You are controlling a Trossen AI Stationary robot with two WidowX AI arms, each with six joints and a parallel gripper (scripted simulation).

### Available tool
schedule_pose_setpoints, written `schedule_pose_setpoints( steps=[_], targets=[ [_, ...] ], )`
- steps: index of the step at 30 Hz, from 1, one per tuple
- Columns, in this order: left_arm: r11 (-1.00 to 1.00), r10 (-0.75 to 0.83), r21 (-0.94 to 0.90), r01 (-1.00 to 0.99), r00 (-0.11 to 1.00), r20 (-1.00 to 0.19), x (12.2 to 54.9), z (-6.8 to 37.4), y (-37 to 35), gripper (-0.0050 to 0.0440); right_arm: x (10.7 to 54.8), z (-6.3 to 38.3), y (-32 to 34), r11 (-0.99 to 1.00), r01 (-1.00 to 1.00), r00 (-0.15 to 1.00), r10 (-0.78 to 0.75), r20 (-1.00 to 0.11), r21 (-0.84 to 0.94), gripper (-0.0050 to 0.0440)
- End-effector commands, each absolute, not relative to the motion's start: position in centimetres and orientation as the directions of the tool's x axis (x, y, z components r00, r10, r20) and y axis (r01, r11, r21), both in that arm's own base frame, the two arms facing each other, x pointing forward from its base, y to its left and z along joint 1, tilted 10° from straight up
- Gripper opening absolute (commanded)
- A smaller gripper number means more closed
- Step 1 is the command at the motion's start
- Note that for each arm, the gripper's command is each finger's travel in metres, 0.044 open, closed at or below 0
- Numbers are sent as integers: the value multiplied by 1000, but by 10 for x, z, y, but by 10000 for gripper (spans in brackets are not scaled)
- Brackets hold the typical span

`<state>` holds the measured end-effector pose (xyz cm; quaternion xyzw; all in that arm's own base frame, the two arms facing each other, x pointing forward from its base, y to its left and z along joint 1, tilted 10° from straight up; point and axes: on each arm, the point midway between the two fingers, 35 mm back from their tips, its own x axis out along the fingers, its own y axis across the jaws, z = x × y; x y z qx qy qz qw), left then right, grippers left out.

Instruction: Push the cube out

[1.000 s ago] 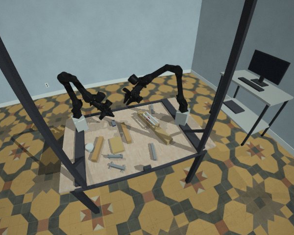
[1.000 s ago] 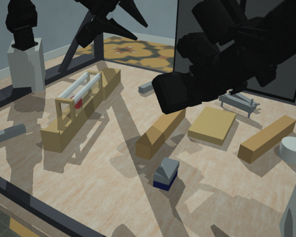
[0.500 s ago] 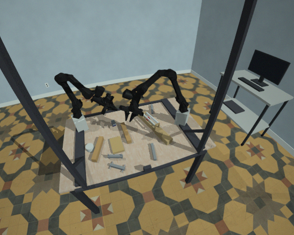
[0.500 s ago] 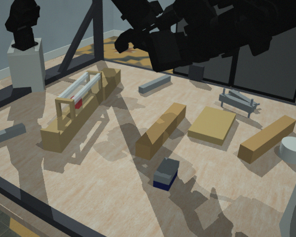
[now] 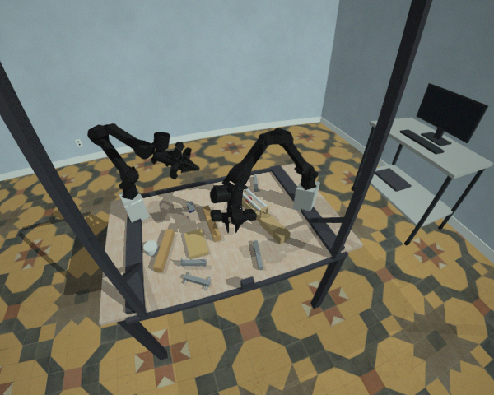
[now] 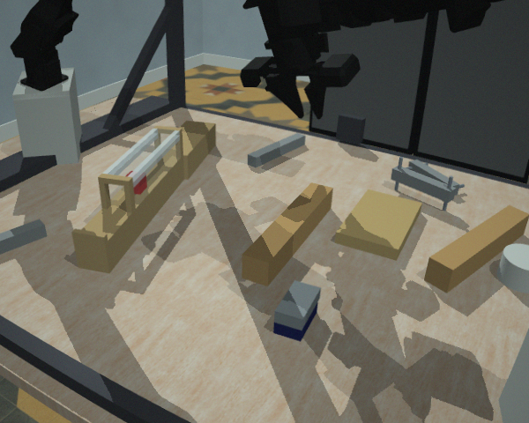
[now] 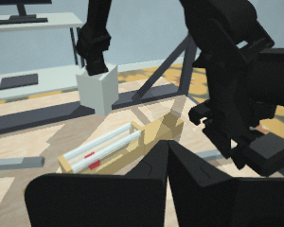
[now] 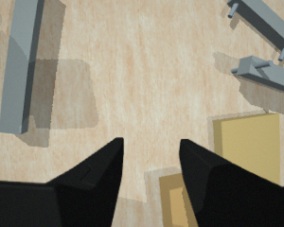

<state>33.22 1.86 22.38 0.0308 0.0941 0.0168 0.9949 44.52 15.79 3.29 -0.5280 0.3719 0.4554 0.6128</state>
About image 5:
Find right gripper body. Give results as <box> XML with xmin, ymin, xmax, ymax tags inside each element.
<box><xmin>210</xmin><ymin>201</ymin><xmax>257</xmax><ymax>221</ymax></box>

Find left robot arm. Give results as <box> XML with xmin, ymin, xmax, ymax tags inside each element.
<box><xmin>87</xmin><ymin>123</ymin><xmax>184</xmax><ymax>200</ymax></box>

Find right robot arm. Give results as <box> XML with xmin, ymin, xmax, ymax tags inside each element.
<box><xmin>210</xmin><ymin>128</ymin><xmax>319</xmax><ymax>225</ymax></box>

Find grey cylinder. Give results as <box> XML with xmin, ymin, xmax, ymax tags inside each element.
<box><xmin>143</xmin><ymin>240</ymin><xmax>159</xmax><ymax>256</ymax></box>

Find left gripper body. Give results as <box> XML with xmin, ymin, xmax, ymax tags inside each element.
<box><xmin>164</xmin><ymin>147</ymin><xmax>191</xmax><ymax>179</ymax></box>

